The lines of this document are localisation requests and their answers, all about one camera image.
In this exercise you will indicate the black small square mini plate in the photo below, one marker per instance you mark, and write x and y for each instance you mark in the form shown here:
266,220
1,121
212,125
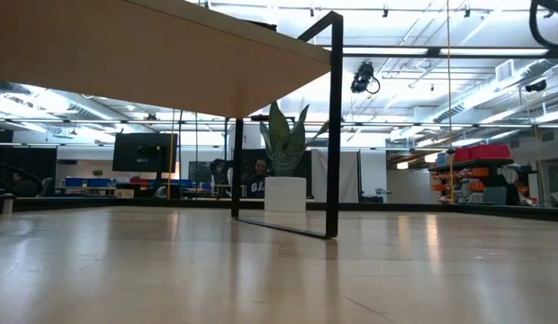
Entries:
261,25

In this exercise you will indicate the black background robot arm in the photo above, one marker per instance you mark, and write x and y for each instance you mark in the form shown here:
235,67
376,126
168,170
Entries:
220,171

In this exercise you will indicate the person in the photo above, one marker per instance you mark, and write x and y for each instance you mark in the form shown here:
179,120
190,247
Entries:
22,184
259,168

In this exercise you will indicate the black partition panel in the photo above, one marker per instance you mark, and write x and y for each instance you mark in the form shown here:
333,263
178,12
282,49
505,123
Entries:
249,155
36,164

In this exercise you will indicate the snake plant in white pot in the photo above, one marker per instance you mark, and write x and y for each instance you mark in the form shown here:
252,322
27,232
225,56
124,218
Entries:
285,193

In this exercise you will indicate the white paper sign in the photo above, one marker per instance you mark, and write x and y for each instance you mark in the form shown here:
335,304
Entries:
251,135

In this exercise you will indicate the white curtain screen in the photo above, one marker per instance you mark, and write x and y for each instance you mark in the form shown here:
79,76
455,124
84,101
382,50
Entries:
360,175

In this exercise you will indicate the yellow pole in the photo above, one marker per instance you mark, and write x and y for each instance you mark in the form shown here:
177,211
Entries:
171,180

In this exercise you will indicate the grey office chair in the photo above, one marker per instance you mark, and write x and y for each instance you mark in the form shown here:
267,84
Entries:
45,185
160,192

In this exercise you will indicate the small green desk plant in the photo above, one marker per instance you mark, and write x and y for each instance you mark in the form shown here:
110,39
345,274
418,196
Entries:
97,173

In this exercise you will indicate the wooden riser shelf black legs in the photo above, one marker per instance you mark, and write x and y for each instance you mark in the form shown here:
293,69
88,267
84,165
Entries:
126,45

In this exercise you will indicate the storage rack with orange bins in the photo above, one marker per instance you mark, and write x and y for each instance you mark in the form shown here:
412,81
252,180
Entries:
472,173

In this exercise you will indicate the red storage bin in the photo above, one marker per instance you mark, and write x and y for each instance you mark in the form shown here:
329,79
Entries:
486,153

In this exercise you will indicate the black ceiling-mounted device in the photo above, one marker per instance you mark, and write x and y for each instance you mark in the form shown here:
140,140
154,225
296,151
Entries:
535,85

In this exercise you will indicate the small white cylinder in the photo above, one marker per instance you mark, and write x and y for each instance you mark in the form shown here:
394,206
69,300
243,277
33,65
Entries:
8,203

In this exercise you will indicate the black hanging overhead camera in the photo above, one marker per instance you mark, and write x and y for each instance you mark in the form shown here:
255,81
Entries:
362,76

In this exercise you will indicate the black wall monitor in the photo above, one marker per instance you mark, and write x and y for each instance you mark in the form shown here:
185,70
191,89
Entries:
144,153

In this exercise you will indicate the black overhead frame bar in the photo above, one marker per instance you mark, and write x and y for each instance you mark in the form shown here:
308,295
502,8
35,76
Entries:
434,51

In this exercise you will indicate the black aluminium table frame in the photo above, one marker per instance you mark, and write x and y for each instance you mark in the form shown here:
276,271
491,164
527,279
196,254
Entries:
58,202

